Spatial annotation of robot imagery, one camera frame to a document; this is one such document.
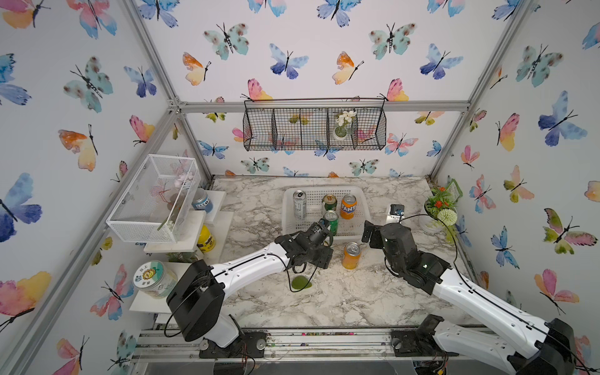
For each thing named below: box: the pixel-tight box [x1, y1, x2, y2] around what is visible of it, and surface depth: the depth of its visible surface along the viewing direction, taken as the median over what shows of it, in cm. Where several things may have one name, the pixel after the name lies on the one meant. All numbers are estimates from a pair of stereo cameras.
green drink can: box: [322, 209, 340, 236], surface depth 94 cm
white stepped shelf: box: [143, 190, 235, 264], surface depth 81 cm
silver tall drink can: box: [292, 189, 308, 222], surface depth 97 cm
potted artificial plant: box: [419, 178, 464, 243], surface depth 92 cm
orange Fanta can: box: [339, 193, 358, 221], surface depth 99 cm
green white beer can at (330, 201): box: [321, 193, 338, 211], surface depth 100 cm
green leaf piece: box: [291, 275, 313, 290], surface depth 89 cm
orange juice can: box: [342, 241, 361, 270], surface depth 85 cm
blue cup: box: [191, 188, 214, 214], surface depth 85 cm
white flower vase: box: [334, 110, 358, 141], surface depth 91 cm
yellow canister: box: [196, 224, 217, 254], surface depth 90 cm
